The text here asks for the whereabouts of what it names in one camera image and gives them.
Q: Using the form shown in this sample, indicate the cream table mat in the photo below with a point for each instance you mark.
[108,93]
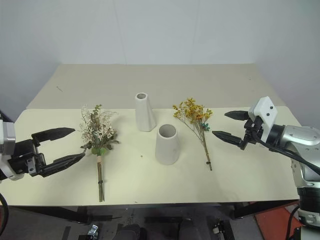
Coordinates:
[140,185]

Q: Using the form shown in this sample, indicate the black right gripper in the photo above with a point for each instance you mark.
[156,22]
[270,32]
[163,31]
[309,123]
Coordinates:
[253,130]

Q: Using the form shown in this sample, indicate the tall narrow white vase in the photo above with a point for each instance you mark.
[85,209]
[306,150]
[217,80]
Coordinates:
[144,113]

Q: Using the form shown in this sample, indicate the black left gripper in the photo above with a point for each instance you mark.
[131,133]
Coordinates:
[22,155]

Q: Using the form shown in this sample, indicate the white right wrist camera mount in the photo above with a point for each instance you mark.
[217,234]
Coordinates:
[265,112]

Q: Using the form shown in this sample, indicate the black table frame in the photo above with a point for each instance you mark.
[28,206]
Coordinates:
[62,213]

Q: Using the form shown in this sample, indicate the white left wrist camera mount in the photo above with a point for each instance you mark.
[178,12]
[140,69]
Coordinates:
[8,173]

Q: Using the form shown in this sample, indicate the white green dried bouquet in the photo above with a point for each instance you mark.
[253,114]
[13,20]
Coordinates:
[99,135]

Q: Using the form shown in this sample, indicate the wide white vase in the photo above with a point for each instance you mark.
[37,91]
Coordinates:
[167,147]

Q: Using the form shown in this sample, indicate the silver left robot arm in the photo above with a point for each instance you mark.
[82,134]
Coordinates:
[8,135]

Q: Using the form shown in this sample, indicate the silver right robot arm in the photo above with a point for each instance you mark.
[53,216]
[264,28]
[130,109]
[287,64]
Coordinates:
[297,140]

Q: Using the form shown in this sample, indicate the silver caster wheel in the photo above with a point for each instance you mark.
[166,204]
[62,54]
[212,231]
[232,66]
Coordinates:
[217,228]
[93,230]

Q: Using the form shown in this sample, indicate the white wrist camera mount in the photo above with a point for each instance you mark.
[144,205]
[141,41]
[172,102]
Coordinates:
[265,112]
[8,173]

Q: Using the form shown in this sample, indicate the red floor mat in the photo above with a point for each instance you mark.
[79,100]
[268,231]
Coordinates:
[273,221]

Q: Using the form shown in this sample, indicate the yellow dried flower bouquet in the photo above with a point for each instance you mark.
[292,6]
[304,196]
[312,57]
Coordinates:
[195,113]

